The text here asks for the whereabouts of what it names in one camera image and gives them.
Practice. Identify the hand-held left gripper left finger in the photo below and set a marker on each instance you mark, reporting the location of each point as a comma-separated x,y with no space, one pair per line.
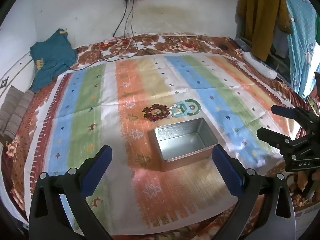
98,170

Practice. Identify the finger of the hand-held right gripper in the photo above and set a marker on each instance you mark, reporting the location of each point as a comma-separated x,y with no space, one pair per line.
285,111
271,136

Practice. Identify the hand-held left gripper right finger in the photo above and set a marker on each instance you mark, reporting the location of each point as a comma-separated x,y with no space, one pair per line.
226,170

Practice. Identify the silver metal tin box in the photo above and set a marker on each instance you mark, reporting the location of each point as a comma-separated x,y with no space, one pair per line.
182,140

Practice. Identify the green jade bangle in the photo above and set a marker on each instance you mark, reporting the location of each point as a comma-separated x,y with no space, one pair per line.
199,106

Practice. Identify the cardboard box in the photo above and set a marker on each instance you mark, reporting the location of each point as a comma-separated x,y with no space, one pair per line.
307,215

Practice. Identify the striped colourful cloth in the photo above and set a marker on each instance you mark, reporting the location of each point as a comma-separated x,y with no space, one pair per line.
87,105

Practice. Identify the grey metal rack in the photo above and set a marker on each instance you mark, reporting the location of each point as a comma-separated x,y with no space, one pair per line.
243,42

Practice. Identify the light blue patterned curtain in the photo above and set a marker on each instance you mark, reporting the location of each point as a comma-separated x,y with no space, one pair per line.
300,30

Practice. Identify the mustard yellow garment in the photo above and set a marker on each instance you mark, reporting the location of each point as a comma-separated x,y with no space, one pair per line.
262,17

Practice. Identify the grey striped pillow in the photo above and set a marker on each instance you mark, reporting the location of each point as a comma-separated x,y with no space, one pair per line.
15,110

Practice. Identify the teal shirt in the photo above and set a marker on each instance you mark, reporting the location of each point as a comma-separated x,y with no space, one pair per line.
50,55

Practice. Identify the small dark object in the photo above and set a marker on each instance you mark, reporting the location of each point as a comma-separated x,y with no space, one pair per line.
147,49

